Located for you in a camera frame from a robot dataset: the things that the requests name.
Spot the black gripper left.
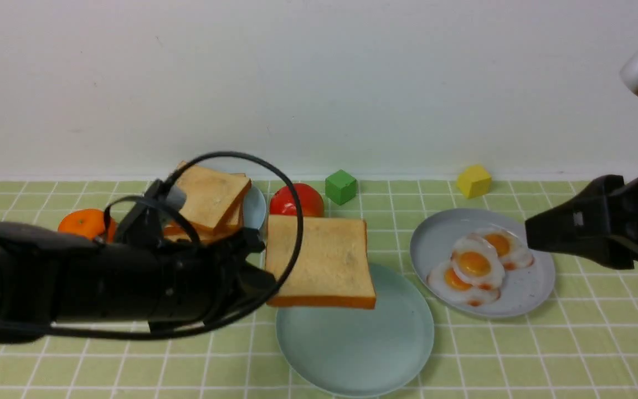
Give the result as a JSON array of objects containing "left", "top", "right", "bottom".
[{"left": 148, "top": 228, "right": 278, "bottom": 333}]

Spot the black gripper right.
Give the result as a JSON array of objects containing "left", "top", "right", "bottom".
[{"left": 525, "top": 175, "right": 638, "bottom": 270}]

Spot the toast slice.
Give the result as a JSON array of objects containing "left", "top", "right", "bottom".
[
  {"left": 163, "top": 203, "right": 244, "bottom": 243},
  {"left": 175, "top": 166, "right": 251, "bottom": 233},
  {"left": 268, "top": 217, "right": 377, "bottom": 310}
]

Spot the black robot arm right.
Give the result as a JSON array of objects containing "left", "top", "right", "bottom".
[{"left": 524, "top": 175, "right": 638, "bottom": 270}]

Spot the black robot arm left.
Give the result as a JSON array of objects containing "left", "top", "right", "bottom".
[{"left": 0, "top": 222, "right": 279, "bottom": 345}]

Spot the light blue bread plate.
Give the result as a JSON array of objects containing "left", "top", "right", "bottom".
[{"left": 243, "top": 185, "right": 267, "bottom": 231}]

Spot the orange mandarin fruit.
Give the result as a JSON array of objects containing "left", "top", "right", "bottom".
[{"left": 58, "top": 208, "right": 117, "bottom": 242}]

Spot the yellow cube block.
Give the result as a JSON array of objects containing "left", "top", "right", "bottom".
[{"left": 456, "top": 164, "right": 493, "bottom": 199}]

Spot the green checked tablecloth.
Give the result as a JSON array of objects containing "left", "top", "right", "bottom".
[{"left": 0, "top": 180, "right": 638, "bottom": 398}]

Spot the teal empty centre plate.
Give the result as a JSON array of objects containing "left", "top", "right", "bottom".
[{"left": 276, "top": 264, "right": 435, "bottom": 397}]

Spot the green cube block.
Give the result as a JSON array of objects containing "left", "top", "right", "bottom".
[{"left": 325, "top": 170, "right": 358, "bottom": 206}]

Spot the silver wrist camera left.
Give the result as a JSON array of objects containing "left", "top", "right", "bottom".
[{"left": 164, "top": 185, "right": 187, "bottom": 212}]

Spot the black cable loop left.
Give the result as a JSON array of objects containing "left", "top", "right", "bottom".
[{"left": 0, "top": 151, "right": 305, "bottom": 340}]

